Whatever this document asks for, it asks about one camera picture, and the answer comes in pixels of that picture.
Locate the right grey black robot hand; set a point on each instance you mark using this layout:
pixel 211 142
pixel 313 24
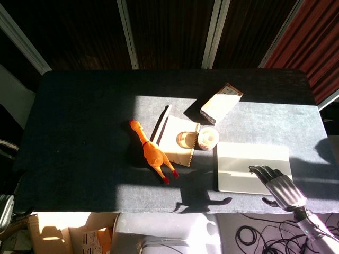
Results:
pixel 283 188

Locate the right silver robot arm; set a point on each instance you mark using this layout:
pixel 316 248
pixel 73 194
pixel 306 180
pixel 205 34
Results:
pixel 315 230

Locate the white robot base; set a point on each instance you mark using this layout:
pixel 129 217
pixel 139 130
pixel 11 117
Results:
pixel 164 232

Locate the open cardboard box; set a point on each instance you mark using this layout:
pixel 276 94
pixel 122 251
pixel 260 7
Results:
pixel 53 238

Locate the round paper cup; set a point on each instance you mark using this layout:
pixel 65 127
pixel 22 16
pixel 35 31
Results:
pixel 209 137

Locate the rectangular printed carton box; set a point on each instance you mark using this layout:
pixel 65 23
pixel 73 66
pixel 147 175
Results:
pixel 217 105

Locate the orange rubber chicken toy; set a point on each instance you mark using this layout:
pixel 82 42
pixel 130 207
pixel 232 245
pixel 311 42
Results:
pixel 152 156

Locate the slim pen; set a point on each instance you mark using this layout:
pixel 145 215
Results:
pixel 165 116

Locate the red curtain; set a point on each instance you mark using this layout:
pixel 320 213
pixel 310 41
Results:
pixel 312 47

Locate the dark blue table cloth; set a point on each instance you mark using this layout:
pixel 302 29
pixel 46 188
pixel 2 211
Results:
pixel 79 145

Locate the silver ribbed metal object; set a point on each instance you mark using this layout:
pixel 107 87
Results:
pixel 5 214

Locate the white window frame post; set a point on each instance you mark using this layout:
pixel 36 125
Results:
pixel 26 45
pixel 129 37
pixel 214 34
pixel 280 34

